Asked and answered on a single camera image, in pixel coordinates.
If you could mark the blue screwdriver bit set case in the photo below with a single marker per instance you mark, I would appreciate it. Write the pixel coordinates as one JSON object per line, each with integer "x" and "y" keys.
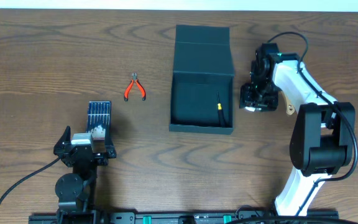
{"x": 99, "y": 119}

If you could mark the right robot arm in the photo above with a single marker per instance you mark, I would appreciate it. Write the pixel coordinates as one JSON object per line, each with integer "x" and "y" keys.
{"x": 323, "y": 139}

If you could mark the dark green open box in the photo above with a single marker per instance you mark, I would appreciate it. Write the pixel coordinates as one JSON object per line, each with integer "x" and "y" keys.
{"x": 202, "y": 66}

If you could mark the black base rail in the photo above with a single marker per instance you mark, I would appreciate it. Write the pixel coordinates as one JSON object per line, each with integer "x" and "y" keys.
{"x": 148, "y": 218}

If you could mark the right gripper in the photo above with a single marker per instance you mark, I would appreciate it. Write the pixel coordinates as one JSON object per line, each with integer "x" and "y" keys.
{"x": 246, "y": 98}

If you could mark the small claw hammer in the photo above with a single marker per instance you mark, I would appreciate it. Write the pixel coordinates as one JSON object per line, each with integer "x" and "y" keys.
{"x": 252, "y": 109}

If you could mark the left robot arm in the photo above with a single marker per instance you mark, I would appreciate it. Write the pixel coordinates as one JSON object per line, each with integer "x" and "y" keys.
{"x": 76, "y": 190}

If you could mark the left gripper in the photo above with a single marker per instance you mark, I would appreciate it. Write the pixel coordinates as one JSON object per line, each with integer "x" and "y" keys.
{"x": 84, "y": 154}

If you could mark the orange scraper wooden handle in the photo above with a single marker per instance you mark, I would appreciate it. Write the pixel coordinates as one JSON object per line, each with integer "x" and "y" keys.
{"x": 290, "y": 109}

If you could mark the black yellow screwdriver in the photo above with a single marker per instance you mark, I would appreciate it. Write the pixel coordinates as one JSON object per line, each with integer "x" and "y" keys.
{"x": 220, "y": 112}

